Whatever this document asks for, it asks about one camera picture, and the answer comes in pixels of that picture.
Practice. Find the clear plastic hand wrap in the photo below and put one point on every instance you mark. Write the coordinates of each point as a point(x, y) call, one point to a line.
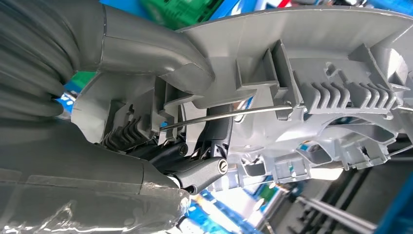
point(96, 213)

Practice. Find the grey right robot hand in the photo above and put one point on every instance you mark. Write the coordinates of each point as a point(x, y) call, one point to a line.
point(64, 168)

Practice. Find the green plastic crate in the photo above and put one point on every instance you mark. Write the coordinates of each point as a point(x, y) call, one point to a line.
point(174, 13)

